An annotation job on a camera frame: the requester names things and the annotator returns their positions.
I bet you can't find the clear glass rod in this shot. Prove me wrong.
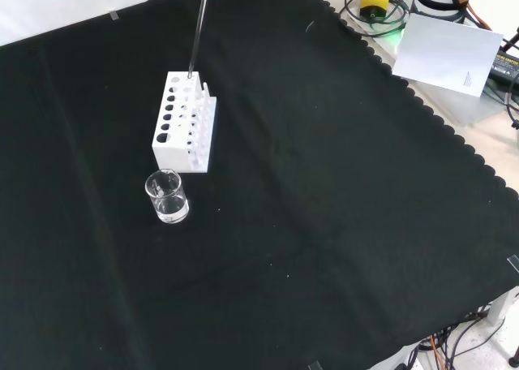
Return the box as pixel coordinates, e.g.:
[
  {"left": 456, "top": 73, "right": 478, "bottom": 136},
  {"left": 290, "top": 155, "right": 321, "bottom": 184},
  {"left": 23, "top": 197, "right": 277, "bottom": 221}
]
[{"left": 187, "top": 0, "right": 212, "bottom": 80}]

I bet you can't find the white test tube rack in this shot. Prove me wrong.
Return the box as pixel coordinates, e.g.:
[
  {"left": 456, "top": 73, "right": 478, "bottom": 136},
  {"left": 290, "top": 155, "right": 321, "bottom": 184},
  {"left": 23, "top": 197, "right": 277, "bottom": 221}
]
[{"left": 151, "top": 71, "right": 218, "bottom": 174}]

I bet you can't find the small clear glass beaker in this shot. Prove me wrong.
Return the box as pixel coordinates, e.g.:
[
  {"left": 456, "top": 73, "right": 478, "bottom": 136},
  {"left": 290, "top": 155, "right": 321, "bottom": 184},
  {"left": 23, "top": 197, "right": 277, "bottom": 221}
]
[{"left": 144, "top": 168, "right": 191, "bottom": 225}]

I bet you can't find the black bench cloth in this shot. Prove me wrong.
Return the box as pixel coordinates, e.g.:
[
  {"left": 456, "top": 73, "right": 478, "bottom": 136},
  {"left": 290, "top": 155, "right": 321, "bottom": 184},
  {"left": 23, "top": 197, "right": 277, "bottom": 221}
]
[{"left": 0, "top": 0, "right": 519, "bottom": 370}]

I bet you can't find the black power adapter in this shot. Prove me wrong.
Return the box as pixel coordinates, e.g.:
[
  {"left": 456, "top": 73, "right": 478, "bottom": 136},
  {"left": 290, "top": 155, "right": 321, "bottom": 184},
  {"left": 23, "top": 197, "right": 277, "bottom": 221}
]
[{"left": 488, "top": 47, "right": 519, "bottom": 88}]

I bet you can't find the orange cable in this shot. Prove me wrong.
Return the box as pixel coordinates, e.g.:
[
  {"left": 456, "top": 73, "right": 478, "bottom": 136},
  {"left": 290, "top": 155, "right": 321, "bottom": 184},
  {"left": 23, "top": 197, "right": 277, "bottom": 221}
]
[{"left": 453, "top": 0, "right": 494, "bottom": 32}]

